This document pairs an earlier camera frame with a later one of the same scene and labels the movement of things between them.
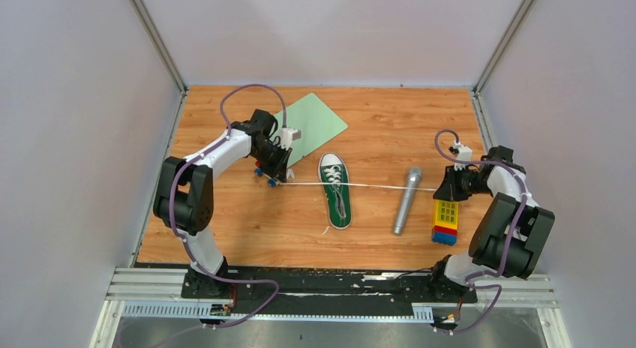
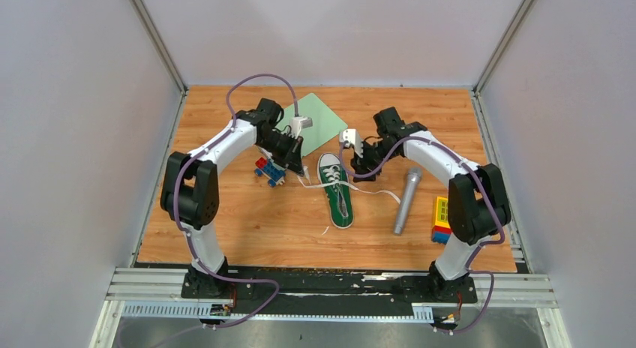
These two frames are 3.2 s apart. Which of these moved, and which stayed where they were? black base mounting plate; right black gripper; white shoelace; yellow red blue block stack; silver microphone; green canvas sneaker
Moved: white shoelace; right black gripper
Stayed: green canvas sneaker; yellow red blue block stack; silver microphone; black base mounting plate
